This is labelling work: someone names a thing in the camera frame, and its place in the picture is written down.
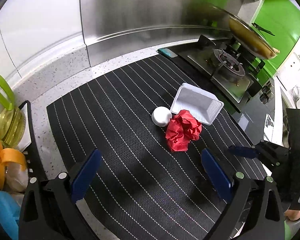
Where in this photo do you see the red paper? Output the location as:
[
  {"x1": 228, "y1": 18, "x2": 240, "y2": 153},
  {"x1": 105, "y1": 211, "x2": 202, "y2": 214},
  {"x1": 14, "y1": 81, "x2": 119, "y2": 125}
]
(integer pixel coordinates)
[{"x1": 165, "y1": 110, "x2": 202, "y2": 152}]

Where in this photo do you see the person's right hand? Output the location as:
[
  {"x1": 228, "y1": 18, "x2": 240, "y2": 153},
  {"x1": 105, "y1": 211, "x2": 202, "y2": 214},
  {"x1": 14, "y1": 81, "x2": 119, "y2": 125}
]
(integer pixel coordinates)
[{"x1": 284, "y1": 209, "x2": 300, "y2": 221}]

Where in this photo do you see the white foam tray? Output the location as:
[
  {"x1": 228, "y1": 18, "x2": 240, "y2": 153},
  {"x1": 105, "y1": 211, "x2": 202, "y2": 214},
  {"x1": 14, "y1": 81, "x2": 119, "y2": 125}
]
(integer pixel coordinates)
[{"x1": 170, "y1": 83, "x2": 224, "y2": 126}]

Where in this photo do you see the blue lidded container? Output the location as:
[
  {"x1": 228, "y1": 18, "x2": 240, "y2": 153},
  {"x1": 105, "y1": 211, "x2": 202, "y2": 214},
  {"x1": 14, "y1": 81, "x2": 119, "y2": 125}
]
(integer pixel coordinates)
[{"x1": 0, "y1": 191, "x2": 20, "y2": 240}]

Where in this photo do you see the orange lidded bottle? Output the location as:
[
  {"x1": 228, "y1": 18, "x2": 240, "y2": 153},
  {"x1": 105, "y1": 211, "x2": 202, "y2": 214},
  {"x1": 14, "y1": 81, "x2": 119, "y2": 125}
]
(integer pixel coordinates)
[{"x1": 0, "y1": 141, "x2": 29, "y2": 192}]

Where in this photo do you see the gas stove top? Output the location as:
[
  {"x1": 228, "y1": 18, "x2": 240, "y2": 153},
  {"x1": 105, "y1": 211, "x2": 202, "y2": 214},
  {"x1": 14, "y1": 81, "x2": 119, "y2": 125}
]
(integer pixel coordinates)
[{"x1": 173, "y1": 35, "x2": 275, "y2": 141}]

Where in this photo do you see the white foam cup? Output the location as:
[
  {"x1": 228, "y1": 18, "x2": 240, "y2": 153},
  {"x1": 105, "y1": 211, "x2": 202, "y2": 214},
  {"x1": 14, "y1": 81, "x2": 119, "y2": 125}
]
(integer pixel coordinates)
[{"x1": 151, "y1": 106, "x2": 172, "y2": 127}]

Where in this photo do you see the black striped counter mat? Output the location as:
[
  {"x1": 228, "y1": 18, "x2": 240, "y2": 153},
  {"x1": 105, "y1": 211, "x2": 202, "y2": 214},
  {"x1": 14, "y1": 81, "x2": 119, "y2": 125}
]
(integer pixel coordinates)
[{"x1": 47, "y1": 55, "x2": 266, "y2": 239}]

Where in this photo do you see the green lidded oil jug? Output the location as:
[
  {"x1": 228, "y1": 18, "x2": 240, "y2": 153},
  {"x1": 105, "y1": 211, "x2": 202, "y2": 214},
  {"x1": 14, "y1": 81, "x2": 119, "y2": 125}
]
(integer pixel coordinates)
[{"x1": 0, "y1": 75, "x2": 26, "y2": 148}]

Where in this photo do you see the frying pan with lid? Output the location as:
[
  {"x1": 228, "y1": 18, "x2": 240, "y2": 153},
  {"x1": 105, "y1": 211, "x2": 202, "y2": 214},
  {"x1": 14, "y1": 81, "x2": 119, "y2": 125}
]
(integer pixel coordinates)
[{"x1": 212, "y1": 5, "x2": 280, "y2": 60}]

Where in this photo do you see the teal sponge piece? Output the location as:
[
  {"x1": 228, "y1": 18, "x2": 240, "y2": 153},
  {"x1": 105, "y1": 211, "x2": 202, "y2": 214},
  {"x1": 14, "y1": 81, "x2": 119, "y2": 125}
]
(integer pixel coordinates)
[{"x1": 157, "y1": 48, "x2": 178, "y2": 58}]

